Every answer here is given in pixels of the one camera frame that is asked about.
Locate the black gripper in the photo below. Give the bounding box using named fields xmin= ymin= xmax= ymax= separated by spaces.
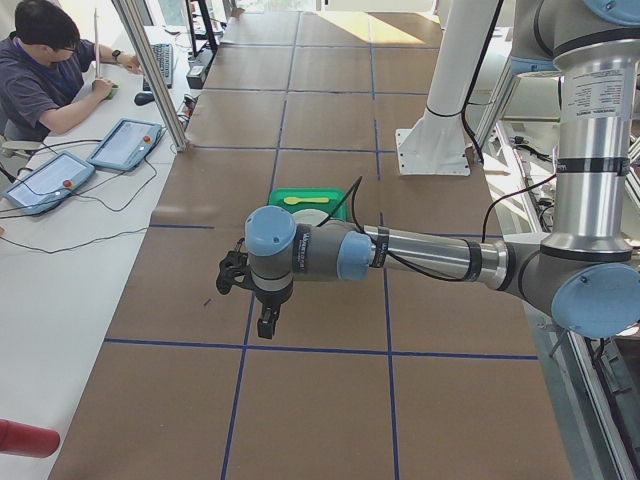
xmin=254 ymin=285 xmax=293 ymax=339

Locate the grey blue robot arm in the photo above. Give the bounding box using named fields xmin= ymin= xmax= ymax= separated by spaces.
xmin=240 ymin=1 xmax=639 ymax=339

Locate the white round plate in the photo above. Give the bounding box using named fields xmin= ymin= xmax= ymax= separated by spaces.
xmin=293 ymin=208 xmax=327 ymax=226

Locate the yellow plastic spoon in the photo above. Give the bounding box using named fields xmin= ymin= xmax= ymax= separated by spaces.
xmin=283 ymin=196 xmax=330 ymax=206

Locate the green plastic tray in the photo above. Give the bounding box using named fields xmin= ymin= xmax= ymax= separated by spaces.
xmin=268 ymin=187 xmax=347 ymax=220

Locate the far blue teach pendant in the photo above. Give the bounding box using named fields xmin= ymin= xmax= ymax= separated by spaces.
xmin=86 ymin=118 xmax=163 ymax=172

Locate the blue teach pendant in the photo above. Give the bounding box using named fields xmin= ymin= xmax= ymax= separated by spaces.
xmin=3 ymin=151 xmax=95 ymax=215
xmin=86 ymin=118 xmax=163 ymax=172

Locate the black computer mouse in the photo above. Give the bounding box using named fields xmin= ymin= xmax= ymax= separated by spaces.
xmin=134 ymin=91 xmax=155 ymax=106

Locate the near blue teach pendant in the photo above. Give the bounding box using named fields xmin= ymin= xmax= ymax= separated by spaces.
xmin=3 ymin=151 xmax=95 ymax=215

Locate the red cylinder object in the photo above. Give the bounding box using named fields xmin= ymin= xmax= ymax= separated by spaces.
xmin=1 ymin=419 xmax=60 ymax=458

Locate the black keyboard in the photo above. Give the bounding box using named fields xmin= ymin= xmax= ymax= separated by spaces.
xmin=151 ymin=43 xmax=174 ymax=89

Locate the seated person dark shirt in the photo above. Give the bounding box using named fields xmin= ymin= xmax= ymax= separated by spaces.
xmin=1 ymin=1 xmax=141 ymax=142

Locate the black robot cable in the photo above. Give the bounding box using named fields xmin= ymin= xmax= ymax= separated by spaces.
xmin=319 ymin=175 xmax=559 ymax=282

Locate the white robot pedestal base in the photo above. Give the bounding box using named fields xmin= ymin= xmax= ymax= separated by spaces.
xmin=396 ymin=0 xmax=502 ymax=176

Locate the aluminium frame post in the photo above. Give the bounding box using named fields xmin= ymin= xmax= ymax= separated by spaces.
xmin=112 ymin=0 xmax=188 ymax=152

